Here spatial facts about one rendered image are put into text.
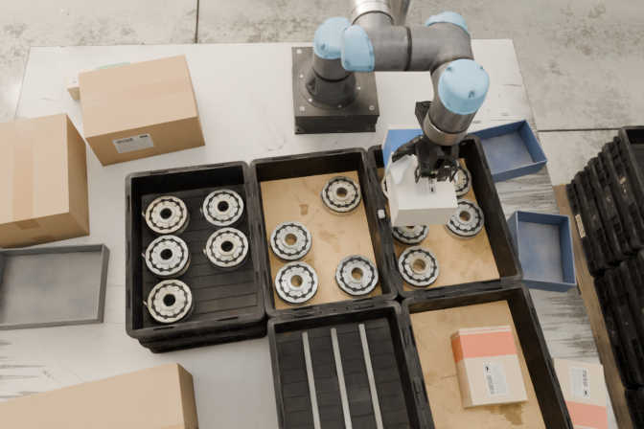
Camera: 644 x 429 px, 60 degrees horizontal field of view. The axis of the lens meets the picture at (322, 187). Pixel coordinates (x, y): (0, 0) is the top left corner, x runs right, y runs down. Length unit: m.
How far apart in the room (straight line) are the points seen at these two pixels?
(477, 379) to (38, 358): 1.05
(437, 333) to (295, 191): 0.50
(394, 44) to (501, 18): 2.23
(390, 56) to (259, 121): 0.85
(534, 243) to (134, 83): 1.21
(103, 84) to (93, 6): 1.49
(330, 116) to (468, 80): 0.79
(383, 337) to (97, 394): 0.64
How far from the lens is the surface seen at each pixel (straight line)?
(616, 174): 2.18
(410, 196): 1.14
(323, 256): 1.40
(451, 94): 0.89
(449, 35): 0.97
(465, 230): 1.45
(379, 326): 1.36
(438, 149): 1.00
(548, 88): 2.95
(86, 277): 1.61
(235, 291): 1.38
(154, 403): 1.29
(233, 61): 1.87
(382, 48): 0.94
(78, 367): 1.56
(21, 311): 1.64
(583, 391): 1.54
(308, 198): 1.46
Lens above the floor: 2.15
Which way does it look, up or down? 64 degrees down
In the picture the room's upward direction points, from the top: 6 degrees clockwise
